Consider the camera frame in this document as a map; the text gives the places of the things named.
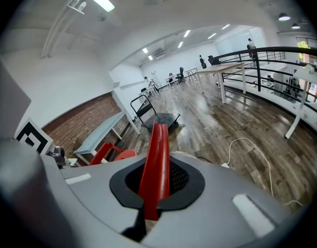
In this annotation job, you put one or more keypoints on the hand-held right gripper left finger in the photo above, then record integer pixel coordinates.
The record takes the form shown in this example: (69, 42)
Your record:
(91, 203)

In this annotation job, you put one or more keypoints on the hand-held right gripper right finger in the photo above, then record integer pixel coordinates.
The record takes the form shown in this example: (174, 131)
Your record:
(212, 216)

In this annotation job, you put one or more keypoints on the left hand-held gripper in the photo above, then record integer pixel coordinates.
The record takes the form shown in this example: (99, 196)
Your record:
(31, 138)

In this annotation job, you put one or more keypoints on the black platform cart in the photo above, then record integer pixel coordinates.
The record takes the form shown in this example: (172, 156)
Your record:
(168, 119)

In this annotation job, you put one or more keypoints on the light blue table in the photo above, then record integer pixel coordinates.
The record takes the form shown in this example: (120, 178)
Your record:
(101, 133)

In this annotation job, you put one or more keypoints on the white ladder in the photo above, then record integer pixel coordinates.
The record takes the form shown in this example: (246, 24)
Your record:
(155, 77)

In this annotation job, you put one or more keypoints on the small white table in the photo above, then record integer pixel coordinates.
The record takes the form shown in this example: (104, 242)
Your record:
(192, 70)

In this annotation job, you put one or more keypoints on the wooden desk white legs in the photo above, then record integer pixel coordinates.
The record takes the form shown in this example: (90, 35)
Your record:
(220, 68)

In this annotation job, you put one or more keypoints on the black metal railing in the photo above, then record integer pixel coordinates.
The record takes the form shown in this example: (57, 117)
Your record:
(259, 68)

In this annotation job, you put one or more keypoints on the row of ceiling light panels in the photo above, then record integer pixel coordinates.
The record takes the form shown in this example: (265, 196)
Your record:
(186, 33)

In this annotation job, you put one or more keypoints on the glass window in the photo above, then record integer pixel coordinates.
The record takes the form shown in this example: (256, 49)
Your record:
(303, 45)

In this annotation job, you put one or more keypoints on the black pendant lamp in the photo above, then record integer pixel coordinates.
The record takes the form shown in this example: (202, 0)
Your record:
(295, 26)
(284, 17)

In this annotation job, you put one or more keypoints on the wall air conditioner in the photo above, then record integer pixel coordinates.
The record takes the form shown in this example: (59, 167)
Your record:
(159, 53)

